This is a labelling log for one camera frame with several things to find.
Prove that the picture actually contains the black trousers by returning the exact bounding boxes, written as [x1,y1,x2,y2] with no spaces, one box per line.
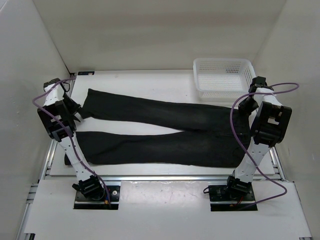
[76,89,251,168]

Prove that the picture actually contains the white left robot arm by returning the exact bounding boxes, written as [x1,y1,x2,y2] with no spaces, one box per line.
[32,78,106,201]

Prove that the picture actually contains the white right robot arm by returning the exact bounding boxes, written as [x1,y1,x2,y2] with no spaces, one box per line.
[224,76,292,200]

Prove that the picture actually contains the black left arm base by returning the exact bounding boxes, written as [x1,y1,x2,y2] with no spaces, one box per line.
[73,182,121,210]

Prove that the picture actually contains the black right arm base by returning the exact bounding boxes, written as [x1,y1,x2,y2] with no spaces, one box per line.
[202,176,258,212]

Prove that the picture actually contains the white perforated plastic basket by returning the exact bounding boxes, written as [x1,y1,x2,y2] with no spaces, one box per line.
[193,58,256,103]

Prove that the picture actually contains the white front cover board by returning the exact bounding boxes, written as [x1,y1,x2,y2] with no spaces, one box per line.
[25,180,311,240]

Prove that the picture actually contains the black corner bracket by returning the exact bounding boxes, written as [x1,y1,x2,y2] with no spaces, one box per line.
[77,71,95,76]

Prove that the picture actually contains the aluminium front rail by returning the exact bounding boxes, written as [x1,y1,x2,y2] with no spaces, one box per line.
[99,174,286,183]

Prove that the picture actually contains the aluminium left side rail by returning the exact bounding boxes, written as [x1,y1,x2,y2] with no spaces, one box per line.
[15,140,58,240]

